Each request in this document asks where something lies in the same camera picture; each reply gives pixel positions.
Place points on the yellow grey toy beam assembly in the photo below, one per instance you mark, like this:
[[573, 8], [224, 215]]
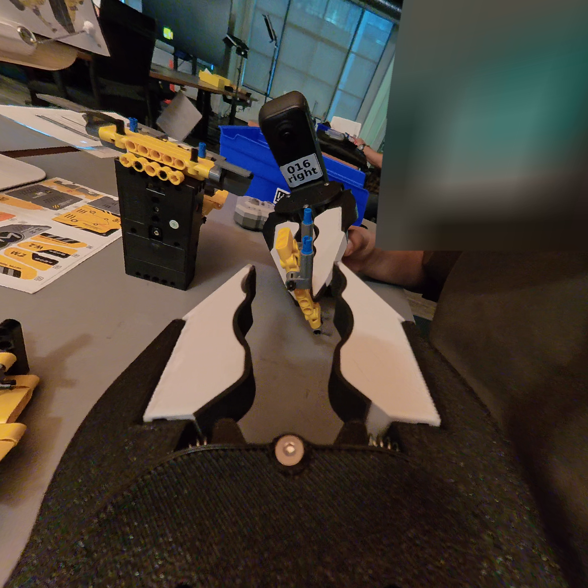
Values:
[[287, 248]]

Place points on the white card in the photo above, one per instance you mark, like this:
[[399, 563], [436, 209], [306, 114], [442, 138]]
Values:
[[344, 126]]

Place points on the printed paper sheet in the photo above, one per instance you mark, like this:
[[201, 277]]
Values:
[[55, 18]]

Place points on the black yellow building toy model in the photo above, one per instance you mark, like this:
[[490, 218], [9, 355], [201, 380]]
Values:
[[156, 239]]

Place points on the yellow black sticker sheet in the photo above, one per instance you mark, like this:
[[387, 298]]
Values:
[[69, 220]]

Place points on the person's right forearm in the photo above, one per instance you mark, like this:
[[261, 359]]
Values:
[[402, 271]]

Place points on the blue plastic bin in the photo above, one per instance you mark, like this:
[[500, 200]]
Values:
[[248, 151]]

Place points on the person's right hand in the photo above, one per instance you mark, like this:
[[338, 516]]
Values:
[[363, 250]]

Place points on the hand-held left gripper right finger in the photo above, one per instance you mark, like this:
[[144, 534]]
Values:
[[386, 367]]

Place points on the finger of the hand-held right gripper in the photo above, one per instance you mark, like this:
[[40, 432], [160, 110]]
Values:
[[328, 243], [274, 246]]

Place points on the white rounded pad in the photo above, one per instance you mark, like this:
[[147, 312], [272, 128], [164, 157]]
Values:
[[18, 172]]

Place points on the dark background desk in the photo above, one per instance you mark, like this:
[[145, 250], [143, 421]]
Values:
[[183, 78]]

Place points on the grey metal sheet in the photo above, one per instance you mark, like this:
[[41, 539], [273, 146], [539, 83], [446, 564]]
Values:
[[180, 115]]

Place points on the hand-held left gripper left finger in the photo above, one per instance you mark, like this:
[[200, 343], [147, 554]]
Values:
[[202, 358]]

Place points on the yellow box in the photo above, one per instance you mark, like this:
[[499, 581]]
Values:
[[213, 80]]

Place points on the grey toy motor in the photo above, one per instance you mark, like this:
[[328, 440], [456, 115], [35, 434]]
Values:
[[248, 213]]

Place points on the black perforated toy beam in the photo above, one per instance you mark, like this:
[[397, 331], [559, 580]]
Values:
[[13, 344]]

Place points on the black light stand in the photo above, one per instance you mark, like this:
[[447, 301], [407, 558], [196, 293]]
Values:
[[274, 55]]

